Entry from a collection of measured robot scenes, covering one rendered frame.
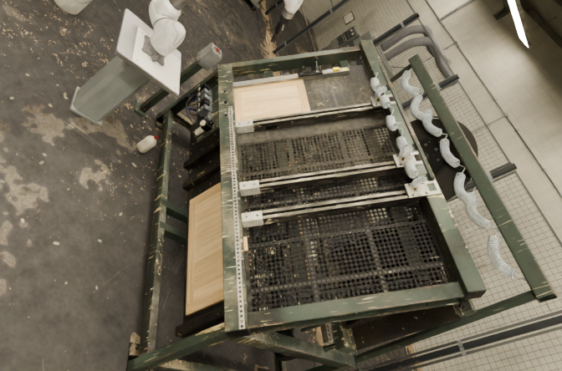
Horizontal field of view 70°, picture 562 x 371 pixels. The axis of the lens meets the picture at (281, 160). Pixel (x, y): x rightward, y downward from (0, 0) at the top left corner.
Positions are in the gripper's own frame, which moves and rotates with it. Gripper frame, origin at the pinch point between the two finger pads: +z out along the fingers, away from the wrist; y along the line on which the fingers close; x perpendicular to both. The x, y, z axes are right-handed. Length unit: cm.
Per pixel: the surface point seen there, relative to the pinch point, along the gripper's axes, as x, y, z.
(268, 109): -6, -45, 33
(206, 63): 39, 4, 44
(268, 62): -9.5, 9.9, 28.4
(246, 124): 12, -63, 37
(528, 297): -125, -203, -17
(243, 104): 10, -34, 43
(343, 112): -48, -64, 0
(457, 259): -72, -187, -22
